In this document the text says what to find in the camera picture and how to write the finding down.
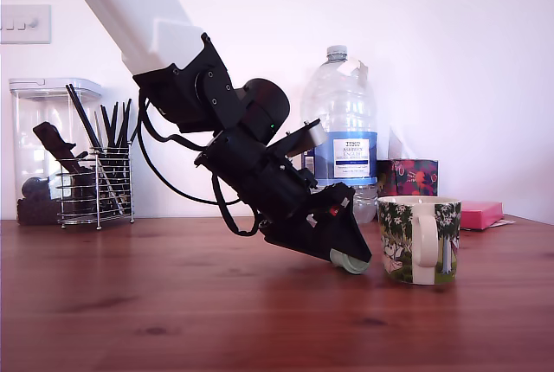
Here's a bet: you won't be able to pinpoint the white tissue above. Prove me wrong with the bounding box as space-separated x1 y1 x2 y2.
388 125 417 161

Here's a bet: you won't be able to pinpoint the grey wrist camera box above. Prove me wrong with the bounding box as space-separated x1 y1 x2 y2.
266 119 327 161

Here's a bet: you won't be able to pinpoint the short black cable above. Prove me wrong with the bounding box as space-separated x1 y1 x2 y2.
141 97 209 152

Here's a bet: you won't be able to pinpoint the pale green coffee capsule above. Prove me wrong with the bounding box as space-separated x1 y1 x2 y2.
329 248 371 277

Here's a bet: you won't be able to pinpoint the thick black cable loop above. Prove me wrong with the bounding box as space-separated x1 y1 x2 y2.
210 171 263 238

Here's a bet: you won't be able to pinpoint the floral printed white mug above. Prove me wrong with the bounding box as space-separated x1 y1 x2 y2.
377 196 462 285

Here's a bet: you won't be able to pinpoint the black kitchen utensil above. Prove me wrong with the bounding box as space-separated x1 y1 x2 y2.
32 120 90 174

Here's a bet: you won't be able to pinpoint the large clear water bottle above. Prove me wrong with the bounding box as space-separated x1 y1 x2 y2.
300 45 380 225

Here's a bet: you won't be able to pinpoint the white wall light switch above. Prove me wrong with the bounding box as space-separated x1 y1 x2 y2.
0 3 53 46

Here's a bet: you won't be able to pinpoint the chrome wire utensil rack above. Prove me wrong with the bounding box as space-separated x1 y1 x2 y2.
55 145 135 230

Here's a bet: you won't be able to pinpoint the dark jar contents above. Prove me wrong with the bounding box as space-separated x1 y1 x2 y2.
16 176 60 226

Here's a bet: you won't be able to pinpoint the clear plastic storage jar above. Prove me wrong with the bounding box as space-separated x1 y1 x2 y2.
9 77 104 226

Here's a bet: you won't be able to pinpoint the floral tissue box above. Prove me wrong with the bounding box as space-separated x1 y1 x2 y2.
375 158 439 198

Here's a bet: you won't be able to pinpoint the long thin black cable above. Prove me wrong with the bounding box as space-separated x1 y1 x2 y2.
137 88 243 208

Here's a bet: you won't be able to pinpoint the pink flat box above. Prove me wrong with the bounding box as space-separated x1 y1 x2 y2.
459 201 505 231

